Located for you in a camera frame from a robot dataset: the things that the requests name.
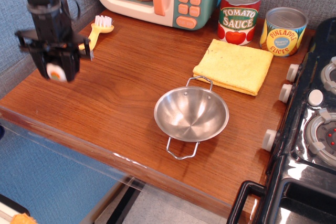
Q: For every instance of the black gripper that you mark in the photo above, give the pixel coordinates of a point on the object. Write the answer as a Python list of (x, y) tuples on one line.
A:
[(53, 29)]

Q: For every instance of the toy sushi roll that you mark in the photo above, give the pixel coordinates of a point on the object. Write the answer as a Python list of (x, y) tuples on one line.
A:
[(55, 72)]

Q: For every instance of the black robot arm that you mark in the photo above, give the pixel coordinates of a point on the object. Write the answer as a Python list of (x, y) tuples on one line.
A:
[(55, 48)]

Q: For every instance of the yellow dish brush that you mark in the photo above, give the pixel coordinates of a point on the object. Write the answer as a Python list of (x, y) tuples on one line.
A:
[(101, 25)]

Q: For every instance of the small steel wok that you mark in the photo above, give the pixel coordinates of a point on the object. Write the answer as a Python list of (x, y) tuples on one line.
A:
[(192, 113)]

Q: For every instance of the orange fuzzy object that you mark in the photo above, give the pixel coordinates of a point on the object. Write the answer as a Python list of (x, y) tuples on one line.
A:
[(23, 219)]

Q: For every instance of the yellow folded cloth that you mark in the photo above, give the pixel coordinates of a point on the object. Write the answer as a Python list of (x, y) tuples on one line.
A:
[(238, 68)]

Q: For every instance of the tomato sauce can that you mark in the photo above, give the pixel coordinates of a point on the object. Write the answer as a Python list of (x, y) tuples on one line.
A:
[(237, 20)]

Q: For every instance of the pineapple slices can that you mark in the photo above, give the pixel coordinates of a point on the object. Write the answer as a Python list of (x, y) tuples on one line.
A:
[(283, 31)]

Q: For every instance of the black toy stove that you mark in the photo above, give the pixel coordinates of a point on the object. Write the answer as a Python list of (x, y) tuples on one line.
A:
[(300, 185)]

